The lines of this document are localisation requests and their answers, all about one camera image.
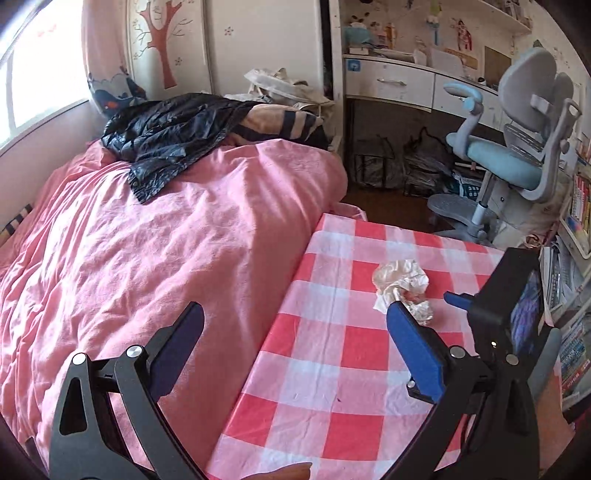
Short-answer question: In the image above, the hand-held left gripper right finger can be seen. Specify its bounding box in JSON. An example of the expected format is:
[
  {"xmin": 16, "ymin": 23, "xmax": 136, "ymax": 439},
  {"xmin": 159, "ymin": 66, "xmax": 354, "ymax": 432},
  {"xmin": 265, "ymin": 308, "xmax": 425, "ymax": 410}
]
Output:
[{"xmin": 387, "ymin": 301, "xmax": 543, "ymax": 480}]

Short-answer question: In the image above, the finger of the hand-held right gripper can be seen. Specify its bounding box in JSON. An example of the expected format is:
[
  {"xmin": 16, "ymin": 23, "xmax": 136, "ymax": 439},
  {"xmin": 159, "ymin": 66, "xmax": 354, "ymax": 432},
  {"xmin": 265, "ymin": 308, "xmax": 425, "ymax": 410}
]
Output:
[{"xmin": 443, "ymin": 291, "xmax": 474, "ymax": 311}]

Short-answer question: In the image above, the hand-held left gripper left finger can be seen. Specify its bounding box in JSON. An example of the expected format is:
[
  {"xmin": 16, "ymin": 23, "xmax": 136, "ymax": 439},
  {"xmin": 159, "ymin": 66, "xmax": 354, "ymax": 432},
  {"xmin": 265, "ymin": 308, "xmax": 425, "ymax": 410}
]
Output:
[{"xmin": 48, "ymin": 301, "xmax": 206, "ymax": 480}]

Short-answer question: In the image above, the cream paper wrapper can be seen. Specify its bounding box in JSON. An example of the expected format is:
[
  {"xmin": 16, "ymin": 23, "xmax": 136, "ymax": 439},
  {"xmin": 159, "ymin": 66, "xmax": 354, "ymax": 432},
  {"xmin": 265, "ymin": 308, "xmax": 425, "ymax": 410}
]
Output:
[{"xmin": 372, "ymin": 259, "xmax": 435, "ymax": 326}]

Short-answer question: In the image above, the red checkered tablecloth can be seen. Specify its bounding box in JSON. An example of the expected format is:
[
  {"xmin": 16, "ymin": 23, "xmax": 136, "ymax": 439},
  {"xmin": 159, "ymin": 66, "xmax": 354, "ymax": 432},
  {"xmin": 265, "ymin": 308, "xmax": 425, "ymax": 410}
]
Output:
[{"xmin": 205, "ymin": 213, "xmax": 509, "ymax": 480}]

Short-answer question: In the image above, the cream printed bag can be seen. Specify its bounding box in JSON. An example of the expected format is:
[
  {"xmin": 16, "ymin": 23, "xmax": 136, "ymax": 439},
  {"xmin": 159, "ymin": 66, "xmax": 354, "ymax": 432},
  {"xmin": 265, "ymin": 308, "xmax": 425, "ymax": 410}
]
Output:
[{"xmin": 489, "ymin": 185, "xmax": 571, "ymax": 245}]

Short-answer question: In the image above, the row of books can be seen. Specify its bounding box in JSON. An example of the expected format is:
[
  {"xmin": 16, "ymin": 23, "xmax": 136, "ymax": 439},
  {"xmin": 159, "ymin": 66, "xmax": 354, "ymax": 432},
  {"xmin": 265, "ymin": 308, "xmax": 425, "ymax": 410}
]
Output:
[{"xmin": 558, "ymin": 318, "xmax": 591, "ymax": 398}]

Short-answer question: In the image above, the white bookshelf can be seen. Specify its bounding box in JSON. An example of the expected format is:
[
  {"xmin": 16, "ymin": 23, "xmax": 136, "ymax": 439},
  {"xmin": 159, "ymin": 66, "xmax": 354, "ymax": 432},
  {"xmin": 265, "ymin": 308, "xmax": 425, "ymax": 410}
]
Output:
[{"xmin": 538, "ymin": 134, "xmax": 591, "ymax": 411}]

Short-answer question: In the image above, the blue patterned box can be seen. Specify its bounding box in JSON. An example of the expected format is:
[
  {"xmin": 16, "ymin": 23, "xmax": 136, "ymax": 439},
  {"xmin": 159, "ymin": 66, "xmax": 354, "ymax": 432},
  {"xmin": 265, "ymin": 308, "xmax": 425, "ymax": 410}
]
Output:
[{"xmin": 450, "ymin": 173, "xmax": 483, "ymax": 199}]

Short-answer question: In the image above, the pink blanket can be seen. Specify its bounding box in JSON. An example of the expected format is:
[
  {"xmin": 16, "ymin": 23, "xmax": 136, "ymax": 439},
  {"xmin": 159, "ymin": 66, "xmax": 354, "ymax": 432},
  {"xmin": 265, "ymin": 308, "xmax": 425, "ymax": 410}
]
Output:
[{"xmin": 0, "ymin": 137, "xmax": 368, "ymax": 467}]

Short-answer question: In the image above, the clear plastic storage bag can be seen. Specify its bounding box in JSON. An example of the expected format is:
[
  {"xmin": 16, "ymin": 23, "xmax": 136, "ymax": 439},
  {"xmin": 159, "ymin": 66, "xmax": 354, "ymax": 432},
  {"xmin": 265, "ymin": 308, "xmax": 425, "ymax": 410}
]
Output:
[{"xmin": 353, "ymin": 136, "xmax": 398, "ymax": 188}]

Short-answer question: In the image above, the striped cloth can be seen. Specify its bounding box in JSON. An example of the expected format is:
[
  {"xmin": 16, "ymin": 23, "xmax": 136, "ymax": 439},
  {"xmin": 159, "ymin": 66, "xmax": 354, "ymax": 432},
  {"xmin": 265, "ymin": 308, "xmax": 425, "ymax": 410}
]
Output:
[{"xmin": 0, "ymin": 205, "xmax": 33, "ymax": 245}]

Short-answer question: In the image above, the grey and blue desk chair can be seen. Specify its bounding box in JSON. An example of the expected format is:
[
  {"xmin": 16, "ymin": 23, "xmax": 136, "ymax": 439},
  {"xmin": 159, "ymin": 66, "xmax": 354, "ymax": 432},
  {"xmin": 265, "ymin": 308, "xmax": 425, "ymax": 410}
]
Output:
[{"xmin": 427, "ymin": 47, "xmax": 583, "ymax": 245}]

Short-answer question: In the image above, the black puffer jacket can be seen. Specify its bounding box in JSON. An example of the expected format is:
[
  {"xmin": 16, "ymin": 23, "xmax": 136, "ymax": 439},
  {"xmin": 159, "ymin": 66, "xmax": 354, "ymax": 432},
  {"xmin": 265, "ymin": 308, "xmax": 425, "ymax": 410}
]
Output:
[{"xmin": 100, "ymin": 92, "xmax": 259, "ymax": 205}]

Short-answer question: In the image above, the white desk with drawers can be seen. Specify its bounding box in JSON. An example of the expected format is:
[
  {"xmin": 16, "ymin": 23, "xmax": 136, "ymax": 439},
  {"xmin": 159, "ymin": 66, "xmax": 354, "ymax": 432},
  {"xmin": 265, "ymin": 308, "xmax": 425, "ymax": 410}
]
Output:
[{"xmin": 330, "ymin": 46, "xmax": 513, "ymax": 153}]

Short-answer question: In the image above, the striped beige pillow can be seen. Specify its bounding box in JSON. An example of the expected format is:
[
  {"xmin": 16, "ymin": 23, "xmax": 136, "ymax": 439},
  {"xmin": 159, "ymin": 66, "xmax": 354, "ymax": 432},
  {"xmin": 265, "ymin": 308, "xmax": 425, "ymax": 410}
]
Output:
[{"xmin": 233, "ymin": 104, "xmax": 326, "ymax": 148}]

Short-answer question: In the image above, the cream canvas tote bag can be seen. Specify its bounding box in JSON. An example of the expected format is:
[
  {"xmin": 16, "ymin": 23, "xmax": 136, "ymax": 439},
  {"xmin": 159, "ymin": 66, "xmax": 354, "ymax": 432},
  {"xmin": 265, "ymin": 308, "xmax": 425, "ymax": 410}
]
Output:
[{"xmin": 244, "ymin": 68, "xmax": 335, "ymax": 112}]

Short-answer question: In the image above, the teal desk ornament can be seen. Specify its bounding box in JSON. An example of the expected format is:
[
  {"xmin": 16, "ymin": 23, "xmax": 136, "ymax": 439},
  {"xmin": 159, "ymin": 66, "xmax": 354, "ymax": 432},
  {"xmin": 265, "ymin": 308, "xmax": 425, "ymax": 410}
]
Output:
[{"xmin": 344, "ymin": 25, "xmax": 372, "ymax": 47}]

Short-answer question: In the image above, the pink printed curtain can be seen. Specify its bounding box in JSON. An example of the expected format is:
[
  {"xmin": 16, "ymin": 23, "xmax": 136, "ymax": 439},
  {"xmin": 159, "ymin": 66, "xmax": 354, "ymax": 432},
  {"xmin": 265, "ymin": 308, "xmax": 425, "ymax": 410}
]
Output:
[{"xmin": 82, "ymin": 0, "xmax": 148, "ymax": 118}]

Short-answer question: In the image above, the white wardrobe with tree print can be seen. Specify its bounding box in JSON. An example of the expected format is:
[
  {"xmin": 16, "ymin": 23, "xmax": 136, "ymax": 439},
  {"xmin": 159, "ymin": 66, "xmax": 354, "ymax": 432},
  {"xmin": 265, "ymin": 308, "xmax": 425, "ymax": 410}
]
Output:
[{"xmin": 127, "ymin": 0, "xmax": 331, "ymax": 100}]

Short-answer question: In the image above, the window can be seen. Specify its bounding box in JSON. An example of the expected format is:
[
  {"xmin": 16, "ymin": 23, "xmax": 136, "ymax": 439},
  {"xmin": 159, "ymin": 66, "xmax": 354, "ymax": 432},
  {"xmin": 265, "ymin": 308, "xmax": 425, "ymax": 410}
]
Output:
[{"xmin": 0, "ymin": 0, "xmax": 90, "ymax": 148}]

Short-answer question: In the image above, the white wall shelf unit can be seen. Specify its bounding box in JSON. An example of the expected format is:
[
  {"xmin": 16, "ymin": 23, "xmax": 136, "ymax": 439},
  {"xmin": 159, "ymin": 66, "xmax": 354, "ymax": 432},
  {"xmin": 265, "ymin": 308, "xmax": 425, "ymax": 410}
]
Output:
[{"xmin": 471, "ymin": 0, "xmax": 532, "ymax": 33}]

